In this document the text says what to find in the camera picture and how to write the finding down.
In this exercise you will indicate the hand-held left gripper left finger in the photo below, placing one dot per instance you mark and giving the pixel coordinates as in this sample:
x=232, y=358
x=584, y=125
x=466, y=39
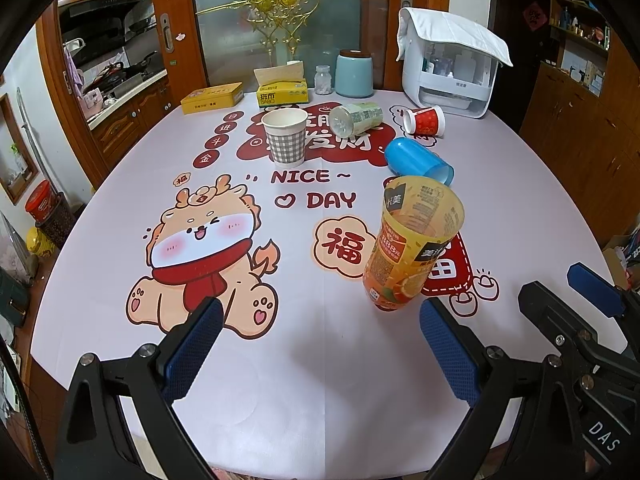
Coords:
x=192, y=345

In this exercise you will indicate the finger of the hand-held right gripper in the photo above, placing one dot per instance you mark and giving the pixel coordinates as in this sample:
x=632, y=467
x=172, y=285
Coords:
x=592, y=282
x=555, y=317

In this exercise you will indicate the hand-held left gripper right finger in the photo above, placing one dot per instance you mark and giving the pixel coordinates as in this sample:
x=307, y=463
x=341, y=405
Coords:
x=450, y=355

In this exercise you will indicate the blue plastic cup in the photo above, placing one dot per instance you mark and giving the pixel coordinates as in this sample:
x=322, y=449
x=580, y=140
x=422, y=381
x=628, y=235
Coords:
x=415, y=157

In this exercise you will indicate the orange transparent plastic cup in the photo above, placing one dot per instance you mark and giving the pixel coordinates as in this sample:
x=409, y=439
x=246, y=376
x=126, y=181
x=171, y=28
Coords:
x=405, y=260

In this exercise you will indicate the grey checked paper cup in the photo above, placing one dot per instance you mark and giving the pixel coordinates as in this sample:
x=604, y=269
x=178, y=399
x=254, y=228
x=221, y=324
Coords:
x=285, y=145

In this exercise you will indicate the red paper cup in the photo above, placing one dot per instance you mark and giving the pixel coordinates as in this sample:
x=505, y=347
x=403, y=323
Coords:
x=429, y=121

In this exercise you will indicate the clear green-print plastic cup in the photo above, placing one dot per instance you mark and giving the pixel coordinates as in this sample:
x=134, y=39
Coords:
x=362, y=116

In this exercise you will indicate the cardboard box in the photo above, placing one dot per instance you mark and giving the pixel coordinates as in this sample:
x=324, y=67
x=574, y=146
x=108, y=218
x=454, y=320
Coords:
x=620, y=265

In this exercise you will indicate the wooden shelf cabinet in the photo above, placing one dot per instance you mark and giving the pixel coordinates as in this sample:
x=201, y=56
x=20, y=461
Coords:
x=585, y=125

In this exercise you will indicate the yellow plastic jar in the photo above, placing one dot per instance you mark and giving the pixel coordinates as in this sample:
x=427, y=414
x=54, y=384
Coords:
x=39, y=241

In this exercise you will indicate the red round tin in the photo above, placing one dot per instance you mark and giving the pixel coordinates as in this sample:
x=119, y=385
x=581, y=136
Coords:
x=40, y=202

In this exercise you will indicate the yellow tin box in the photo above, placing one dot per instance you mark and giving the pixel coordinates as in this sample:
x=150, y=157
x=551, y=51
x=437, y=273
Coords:
x=212, y=99

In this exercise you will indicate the yellow tissue box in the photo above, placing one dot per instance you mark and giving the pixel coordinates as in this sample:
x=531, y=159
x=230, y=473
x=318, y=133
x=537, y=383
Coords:
x=282, y=95

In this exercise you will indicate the gas stove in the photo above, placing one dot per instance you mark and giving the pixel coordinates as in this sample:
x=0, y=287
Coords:
x=112, y=90

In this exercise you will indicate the black frying pan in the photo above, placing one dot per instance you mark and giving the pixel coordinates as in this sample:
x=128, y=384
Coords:
x=135, y=62

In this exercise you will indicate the white cloth cover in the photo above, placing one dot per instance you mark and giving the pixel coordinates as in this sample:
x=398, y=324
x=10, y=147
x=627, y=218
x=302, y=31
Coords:
x=450, y=30

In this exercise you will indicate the small clear jar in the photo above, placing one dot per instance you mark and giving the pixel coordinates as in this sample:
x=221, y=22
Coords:
x=323, y=81

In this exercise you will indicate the light blue canister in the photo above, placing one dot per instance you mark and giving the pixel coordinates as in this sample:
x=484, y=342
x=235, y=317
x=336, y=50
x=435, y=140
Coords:
x=354, y=76

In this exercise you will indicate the kitchen range hood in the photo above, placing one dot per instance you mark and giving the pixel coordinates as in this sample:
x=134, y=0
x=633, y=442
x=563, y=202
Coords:
x=100, y=6

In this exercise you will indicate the red wall decoration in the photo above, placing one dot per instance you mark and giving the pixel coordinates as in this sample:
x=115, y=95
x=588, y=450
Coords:
x=534, y=15

